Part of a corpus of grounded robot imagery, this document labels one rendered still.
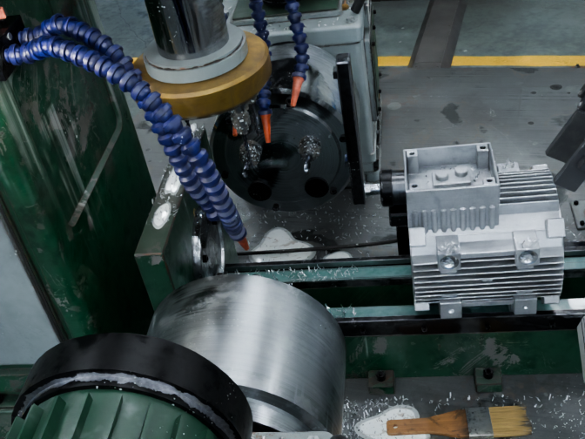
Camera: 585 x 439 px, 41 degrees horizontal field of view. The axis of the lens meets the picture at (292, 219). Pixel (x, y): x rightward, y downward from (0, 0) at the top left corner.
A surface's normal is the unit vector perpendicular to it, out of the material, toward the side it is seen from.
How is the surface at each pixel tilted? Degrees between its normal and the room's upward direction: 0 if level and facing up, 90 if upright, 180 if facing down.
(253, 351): 21
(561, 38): 0
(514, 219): 32
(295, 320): 40
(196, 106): 90
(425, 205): 90
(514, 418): 2
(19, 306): 90
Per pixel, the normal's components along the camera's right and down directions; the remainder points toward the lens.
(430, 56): -0.15, -0.78
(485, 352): -0.10, 0.63
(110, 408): 0.08, -0.77
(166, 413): 0.53, -0.62
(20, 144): 0.98, -0.06
